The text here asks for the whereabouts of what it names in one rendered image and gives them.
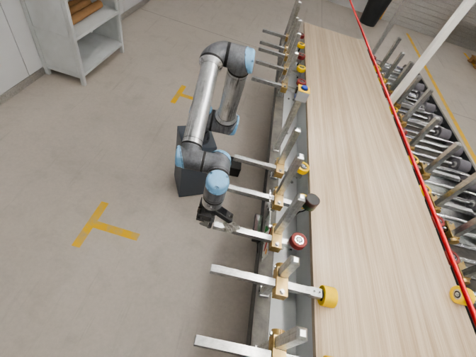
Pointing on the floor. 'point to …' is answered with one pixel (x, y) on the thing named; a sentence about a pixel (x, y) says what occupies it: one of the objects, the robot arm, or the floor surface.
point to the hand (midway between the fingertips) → (210, 226)
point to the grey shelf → (74, 35)
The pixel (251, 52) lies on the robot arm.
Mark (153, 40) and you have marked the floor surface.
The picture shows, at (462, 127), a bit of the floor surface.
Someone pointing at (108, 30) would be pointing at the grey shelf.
